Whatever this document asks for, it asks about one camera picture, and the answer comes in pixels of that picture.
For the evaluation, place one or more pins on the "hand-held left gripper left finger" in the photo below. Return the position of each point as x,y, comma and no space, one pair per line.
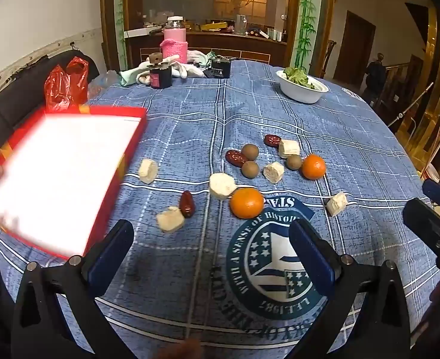
107,260

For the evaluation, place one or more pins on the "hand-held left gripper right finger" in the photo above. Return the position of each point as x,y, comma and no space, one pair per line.
309,260

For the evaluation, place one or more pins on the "peeled sugarcane chunk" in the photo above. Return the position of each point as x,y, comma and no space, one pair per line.
273,172
170,220
289,148
147,171
221,186
336,204

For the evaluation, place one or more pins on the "orange tangerine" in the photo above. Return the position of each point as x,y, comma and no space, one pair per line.
246,202
313,166

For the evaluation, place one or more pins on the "red jujube date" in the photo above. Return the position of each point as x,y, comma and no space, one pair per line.
236,158
186,204
272,140

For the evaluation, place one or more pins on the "brown longan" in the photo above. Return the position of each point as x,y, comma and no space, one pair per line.
250,169
294,162
249,152

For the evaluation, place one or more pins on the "red gift box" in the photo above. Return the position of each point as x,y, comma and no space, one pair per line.
66,164

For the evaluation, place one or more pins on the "mop stick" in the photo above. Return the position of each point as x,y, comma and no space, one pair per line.
410,104

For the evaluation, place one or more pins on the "blue plaid tablecloth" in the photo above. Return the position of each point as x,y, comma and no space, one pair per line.
190,119

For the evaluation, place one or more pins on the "white bowl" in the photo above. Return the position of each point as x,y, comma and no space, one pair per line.
302,93

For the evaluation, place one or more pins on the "brown wooden door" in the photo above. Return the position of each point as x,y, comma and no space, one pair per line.
356,45

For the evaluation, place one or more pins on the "clear plastic bag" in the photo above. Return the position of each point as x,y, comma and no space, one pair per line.
102,82

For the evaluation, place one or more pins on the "red plastic bag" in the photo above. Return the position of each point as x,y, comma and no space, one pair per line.
64,86

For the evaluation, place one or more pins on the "wooden chair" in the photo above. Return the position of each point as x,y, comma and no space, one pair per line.
330,56

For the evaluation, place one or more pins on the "black leather sofa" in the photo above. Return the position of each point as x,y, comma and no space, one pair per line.
2,108

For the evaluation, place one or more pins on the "green lettuce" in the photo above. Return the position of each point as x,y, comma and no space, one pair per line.
296,74

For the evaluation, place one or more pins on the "mint green cloth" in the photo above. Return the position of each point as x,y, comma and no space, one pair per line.
132,74

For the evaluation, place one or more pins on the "black canister with pink label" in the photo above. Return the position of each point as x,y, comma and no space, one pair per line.
163,78

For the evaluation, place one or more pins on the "white cotton glove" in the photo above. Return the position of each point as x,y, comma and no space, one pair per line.
184,69

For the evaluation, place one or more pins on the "brown wooden stopper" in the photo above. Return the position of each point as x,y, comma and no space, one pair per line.
154,58

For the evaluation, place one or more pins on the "black cup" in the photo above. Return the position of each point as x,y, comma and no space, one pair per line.
221,69

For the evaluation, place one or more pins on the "white and green cloth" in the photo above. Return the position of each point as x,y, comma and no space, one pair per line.
199,56

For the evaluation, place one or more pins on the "bottle with pink knit sleeve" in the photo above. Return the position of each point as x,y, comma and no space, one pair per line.
175,45

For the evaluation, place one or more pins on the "wooden glass partition cabinet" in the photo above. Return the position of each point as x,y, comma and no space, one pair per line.
205,41

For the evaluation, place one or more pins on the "glass jar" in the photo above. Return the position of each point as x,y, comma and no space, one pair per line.
241,24

